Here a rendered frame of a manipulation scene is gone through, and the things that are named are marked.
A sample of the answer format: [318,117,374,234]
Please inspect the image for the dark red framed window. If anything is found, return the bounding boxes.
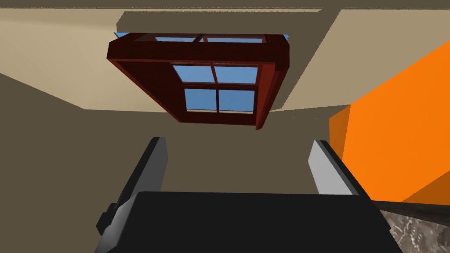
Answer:
[106,32,290,130]

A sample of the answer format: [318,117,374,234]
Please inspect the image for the orange cupboard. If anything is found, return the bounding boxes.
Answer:
[328,40,450,206]

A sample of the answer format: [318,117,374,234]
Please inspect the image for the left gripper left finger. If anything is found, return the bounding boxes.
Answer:
[116,137,169,211]

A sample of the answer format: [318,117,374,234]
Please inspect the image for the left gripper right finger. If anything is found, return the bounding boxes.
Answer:
[308,140,373,202]

